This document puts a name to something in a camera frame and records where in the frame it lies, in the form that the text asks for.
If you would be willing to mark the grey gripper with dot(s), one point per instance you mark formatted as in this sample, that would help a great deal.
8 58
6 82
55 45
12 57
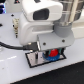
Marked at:
48 41

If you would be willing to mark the small red gear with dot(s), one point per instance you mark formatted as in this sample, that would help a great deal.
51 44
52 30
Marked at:
53 53

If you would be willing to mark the large blue gear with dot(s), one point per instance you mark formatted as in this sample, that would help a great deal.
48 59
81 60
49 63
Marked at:
53 58

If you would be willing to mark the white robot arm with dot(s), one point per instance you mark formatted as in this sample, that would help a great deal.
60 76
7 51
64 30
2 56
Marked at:
47 24

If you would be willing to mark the left metal peg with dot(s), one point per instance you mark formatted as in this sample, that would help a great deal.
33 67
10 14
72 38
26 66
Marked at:
35 57

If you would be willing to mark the white assembly board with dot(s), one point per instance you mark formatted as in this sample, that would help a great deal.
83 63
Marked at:
14 65

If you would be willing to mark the beige connector block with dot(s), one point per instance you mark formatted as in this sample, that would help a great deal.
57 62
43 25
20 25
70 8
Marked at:
15 25

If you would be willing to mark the black framed peg base plate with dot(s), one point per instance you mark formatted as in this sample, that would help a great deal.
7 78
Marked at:
41 58

